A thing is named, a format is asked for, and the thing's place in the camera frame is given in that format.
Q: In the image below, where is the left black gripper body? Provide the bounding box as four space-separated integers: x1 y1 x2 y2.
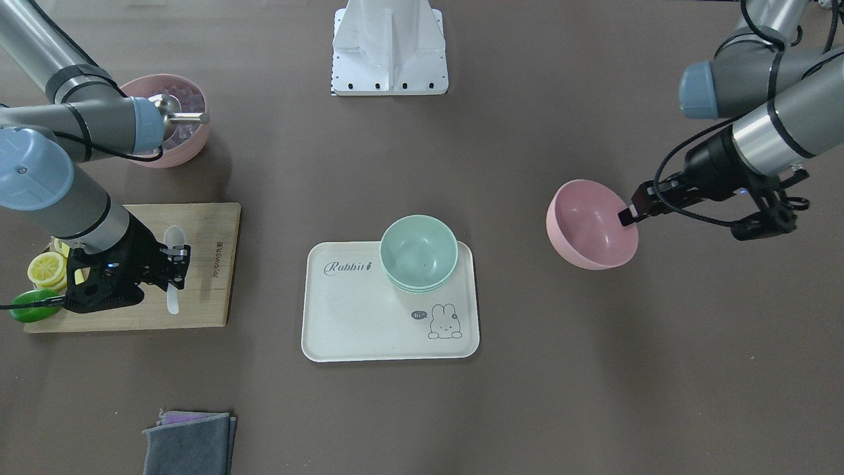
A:
631 127 810 241

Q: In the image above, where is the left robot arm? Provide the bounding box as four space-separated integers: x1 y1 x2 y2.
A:
618 1 843 241

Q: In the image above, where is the green lime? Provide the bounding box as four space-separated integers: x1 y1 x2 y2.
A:
9 288 64 323

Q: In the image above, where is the grey folded cloth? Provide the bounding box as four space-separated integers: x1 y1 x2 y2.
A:
142 412 236 474

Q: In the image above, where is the large pink bowl with ice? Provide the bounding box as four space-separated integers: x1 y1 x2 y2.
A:
121 73 210 168

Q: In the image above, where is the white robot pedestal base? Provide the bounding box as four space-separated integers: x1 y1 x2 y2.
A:
330 1 449 96

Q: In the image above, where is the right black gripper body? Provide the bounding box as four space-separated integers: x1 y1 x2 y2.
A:
64 216 168 313

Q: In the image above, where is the green bowl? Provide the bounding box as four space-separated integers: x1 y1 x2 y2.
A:
379 214 458 294

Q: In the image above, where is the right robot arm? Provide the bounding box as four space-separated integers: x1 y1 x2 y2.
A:
2 1 208 315

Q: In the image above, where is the cream rabbit tray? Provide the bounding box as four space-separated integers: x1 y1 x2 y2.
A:
301 241 481 363

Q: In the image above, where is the lemon slice under knife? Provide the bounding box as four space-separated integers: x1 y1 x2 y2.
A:
51 237 71 259

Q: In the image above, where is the steel ladle scoop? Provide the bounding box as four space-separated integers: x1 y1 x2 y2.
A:
148 94 209 138

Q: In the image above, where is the top lemon slice stack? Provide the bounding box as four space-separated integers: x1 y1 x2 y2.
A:
27 251 67 291

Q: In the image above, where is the purple cloth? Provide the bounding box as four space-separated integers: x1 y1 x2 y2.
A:
156 411 228 426

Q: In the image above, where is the small pink bowl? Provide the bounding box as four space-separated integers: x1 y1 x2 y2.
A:
545 179 639 270

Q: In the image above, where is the white ceramic spoon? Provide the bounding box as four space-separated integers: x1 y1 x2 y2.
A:
164 226 187 315

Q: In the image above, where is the bamboo cutting board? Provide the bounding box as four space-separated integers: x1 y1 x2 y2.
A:
24 203 241 333

